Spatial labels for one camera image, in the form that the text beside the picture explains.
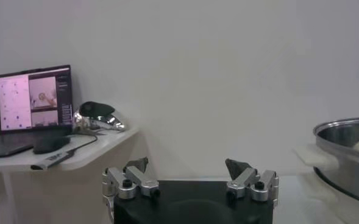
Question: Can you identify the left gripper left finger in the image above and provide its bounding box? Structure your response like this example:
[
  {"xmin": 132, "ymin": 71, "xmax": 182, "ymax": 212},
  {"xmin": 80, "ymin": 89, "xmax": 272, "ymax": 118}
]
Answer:
[{"xmin": 101, "ymin": 156, "xmax": 161, "ymax": 214}]

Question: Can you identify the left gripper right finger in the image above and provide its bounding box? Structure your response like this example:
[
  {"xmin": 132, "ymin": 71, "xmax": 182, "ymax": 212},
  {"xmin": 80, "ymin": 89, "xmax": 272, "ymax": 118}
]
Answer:
[{"xmin": 224, "ymin": 158, "xmax": 280, "ymax": 208}]

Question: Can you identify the perforated steel steamer basket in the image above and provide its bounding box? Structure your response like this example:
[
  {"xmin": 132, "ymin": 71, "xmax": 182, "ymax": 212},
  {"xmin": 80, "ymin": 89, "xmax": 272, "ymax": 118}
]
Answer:
[{"xmin": 312, "ymin": 116, "xmax": 359, "ymax": 208}]

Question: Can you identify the white side desk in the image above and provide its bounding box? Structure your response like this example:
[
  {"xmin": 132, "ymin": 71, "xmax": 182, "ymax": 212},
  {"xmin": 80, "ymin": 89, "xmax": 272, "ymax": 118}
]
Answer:
[{"xmin": 0, "ymin": 126, "xmax": 151, "ymax": 224}]

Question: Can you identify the white electric cooker pot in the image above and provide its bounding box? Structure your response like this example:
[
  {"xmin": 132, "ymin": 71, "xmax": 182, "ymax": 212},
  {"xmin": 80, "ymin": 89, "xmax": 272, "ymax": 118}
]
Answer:
[{"xmin": 293, "ymin": 142, "xmax": 359, "ymax": 224}]

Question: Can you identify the small grey USB hub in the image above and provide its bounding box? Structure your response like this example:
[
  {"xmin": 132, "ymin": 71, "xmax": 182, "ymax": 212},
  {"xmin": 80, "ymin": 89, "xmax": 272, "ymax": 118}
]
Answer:
[{"xmin": 30, "ymin": 150, "xmax": 76, "ymax": 170}]

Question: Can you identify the black open laptop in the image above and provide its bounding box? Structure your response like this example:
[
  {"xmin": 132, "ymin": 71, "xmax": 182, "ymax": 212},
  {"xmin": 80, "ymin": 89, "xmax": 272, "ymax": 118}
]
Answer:
[{"xmin": 0, "ymin": 64, "xmax": 74, "ymax": 159}]

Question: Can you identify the black USB hub cable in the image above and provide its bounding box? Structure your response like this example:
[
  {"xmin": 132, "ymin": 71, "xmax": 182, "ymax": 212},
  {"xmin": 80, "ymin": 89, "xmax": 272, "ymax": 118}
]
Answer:
[{"xmin": 66, "ymin": 133, "xmax": 98, "ymax": 155}]

